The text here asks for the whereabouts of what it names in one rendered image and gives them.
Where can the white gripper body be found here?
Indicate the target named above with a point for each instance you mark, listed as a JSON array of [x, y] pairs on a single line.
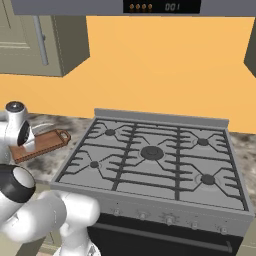
[[30, 146]]

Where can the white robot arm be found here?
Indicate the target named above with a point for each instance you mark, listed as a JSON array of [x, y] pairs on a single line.
[[30, 216]]

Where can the brown wooden cutting board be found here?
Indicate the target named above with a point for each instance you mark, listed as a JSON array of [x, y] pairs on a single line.
[[45, 144]]

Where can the olive base cupboard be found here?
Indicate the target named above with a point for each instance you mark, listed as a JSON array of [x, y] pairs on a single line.
[[53, 240], [249, 247]]

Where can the grey hob knob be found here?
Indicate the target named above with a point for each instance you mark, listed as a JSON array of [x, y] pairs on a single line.
[[169, 219], [194, 225], [222, 230], [142, 215], [116, 212]]

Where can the grey gas hob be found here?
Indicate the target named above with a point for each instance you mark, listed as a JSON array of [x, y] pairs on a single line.
[[153, 186]]

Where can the black oven door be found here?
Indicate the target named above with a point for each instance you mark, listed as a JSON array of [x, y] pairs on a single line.
[[140, 241]]

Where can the grey extractor hood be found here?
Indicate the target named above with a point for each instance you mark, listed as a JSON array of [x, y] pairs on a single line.
[[83, 7]]

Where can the olive wall cupboard door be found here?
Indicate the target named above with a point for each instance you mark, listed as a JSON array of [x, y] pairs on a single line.
[[20, 43]]

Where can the olive wall cupboard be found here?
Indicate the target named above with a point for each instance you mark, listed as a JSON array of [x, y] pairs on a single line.
[[250, 56]]

